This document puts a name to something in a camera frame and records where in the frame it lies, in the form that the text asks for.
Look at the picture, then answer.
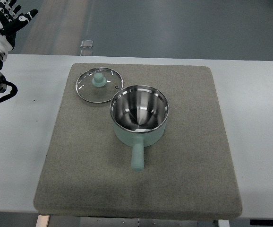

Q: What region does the glass lid with green knob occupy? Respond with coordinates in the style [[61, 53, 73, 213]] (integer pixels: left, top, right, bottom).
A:
[[76, 67, 123, 104]]

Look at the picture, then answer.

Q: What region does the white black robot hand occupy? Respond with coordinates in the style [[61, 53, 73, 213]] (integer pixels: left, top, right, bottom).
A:
[[0, 0, 38, 54]]

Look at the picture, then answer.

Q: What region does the black strip under table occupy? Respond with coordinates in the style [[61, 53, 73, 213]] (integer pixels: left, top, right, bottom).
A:
[[250, 219, 273, 226]]

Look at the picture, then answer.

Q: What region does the clear floor marker plate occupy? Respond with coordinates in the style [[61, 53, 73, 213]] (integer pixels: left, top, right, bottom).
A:
[[80, 40, 94, 48]]

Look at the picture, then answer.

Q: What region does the mint green saucepan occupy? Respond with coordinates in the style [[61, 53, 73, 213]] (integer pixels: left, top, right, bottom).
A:
[[110, 85, 169, 172]]

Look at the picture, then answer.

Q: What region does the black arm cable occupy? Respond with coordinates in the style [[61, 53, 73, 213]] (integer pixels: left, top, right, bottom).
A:
[[0, 80, 18, 104]]

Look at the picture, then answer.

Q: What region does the grey fabric mat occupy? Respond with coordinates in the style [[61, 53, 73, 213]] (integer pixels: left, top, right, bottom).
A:
[[34, 63, 242, 220]]

